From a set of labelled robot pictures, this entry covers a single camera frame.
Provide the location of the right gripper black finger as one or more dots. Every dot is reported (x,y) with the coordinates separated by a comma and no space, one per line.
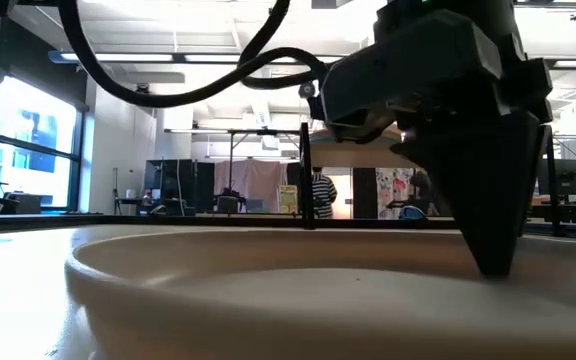
(483,200)

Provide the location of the light grey plate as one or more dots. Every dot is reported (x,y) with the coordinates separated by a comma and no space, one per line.
(318,315)

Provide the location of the person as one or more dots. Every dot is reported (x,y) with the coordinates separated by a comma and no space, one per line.
(324,195)
(420,182)

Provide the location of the blue chair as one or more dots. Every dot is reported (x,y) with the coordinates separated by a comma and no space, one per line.
(412,214)

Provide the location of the black computer monitor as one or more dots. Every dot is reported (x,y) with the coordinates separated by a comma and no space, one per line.
(563,177)

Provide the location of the colourful poster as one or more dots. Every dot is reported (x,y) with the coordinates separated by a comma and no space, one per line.
(390,190)

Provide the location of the yellow sign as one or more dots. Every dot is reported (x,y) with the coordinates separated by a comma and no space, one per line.
(288,200)

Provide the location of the beige curtain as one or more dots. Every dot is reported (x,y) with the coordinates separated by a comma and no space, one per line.
(253,180)

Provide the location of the black cabinet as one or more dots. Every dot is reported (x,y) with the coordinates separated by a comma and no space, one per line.
(183,180)

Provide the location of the long ceiling light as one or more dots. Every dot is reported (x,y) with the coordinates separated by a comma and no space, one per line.
(133,57)

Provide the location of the large window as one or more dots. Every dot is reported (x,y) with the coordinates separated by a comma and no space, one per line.
(33,130)

